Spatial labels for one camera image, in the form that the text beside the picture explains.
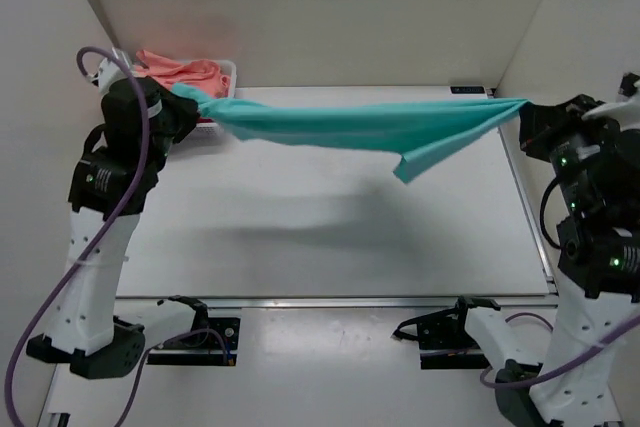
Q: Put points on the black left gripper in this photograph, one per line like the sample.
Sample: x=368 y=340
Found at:
x=193 y=114

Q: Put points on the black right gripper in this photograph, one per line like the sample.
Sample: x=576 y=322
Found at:
x=538 y=120

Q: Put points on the teal t shirt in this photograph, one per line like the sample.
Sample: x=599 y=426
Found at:
x=422 y=133

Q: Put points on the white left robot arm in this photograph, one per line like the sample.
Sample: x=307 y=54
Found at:
x=119 y=165

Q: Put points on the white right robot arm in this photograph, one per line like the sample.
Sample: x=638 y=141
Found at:
x=598 y=287

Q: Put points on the white plastic basket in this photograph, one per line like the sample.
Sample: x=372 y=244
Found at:
x=220 y=107

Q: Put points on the pink t shirt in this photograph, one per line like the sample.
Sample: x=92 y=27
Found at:
x=167 y=72

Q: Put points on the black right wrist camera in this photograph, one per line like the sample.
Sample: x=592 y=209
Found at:
x=625 y=108

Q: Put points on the aluminium table rail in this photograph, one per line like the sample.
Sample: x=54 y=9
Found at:
x=372 y=302

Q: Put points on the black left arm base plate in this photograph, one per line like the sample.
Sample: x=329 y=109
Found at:
x=204 y=349

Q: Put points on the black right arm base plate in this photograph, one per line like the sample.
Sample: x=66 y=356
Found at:
x=442 y=339

